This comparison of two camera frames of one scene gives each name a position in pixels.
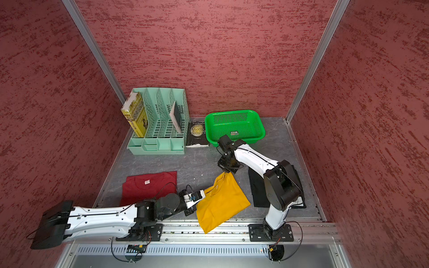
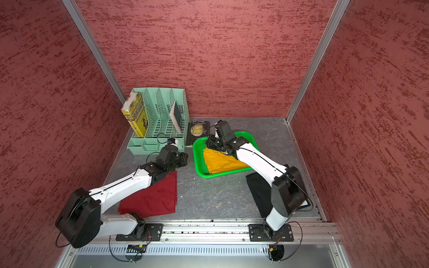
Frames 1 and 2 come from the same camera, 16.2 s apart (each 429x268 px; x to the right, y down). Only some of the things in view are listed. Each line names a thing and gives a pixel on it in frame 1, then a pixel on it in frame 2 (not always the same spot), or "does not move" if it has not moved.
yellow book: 134,109 does not move
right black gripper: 222,164 to 210,144
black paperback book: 196,135 does not move
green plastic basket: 238,124 to 199,161
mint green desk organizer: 161,138 does not move
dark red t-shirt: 148,187 does not move
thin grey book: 175,116 does not move
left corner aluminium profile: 76,17 does not move
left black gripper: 189,211 to 182,156
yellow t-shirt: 224,199 to 218,161
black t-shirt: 258,192 does not move
